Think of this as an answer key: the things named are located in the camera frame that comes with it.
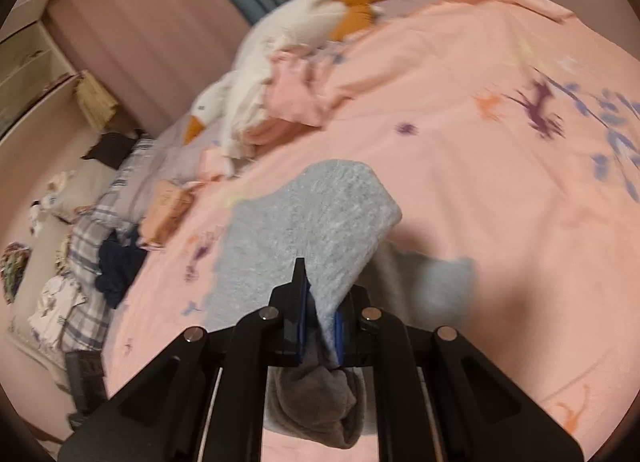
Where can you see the navy crumpled garment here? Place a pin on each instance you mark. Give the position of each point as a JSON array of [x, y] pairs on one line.
[[120, 267]]

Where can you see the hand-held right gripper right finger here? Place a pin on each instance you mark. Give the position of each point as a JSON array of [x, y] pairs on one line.
[[339, 337]]

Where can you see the plaid pillow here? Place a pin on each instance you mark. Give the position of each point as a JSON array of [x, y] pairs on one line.
[[90, 252]]

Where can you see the black cloth on headboard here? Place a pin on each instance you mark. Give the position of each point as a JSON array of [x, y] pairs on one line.
[[112, 150]]

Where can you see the white goose plush toy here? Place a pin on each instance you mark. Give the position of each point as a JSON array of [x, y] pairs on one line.
[[300, 17]]

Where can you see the pink folded garment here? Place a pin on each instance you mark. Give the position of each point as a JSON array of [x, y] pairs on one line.
[[295, 92]]

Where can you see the yellow striped curtain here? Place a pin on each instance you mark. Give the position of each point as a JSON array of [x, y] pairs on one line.
[[95, 100]]

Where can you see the white brown plush toy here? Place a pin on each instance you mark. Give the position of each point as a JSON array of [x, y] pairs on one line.
[[60, 186]]

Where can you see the pink printed blanket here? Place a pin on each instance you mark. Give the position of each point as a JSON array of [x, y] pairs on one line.
[[450, 142]]

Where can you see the peach folded garment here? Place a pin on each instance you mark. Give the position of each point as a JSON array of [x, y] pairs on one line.
[[167, 209]]

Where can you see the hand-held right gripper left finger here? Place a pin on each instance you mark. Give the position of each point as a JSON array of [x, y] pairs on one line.
[[301, 312]]

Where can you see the pink curtain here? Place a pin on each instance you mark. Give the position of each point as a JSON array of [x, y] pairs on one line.
[[165, 32]]

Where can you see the black object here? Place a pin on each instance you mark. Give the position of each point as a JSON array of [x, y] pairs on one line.
[[85, 379]]

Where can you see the white printed garment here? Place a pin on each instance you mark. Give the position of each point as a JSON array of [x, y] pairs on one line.
[[55, 307]]

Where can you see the cream pillow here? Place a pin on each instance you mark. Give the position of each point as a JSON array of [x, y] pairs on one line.
[[90, 187]]

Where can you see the colourful patterned cushion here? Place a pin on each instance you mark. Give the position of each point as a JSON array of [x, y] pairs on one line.
[[15, 272]]

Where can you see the cream headboard cabinet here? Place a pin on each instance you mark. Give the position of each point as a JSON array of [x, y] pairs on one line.
[[30, 57]]

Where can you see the grey printed sweatshirt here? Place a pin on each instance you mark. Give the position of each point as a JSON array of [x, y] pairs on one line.
[[320, 222]]

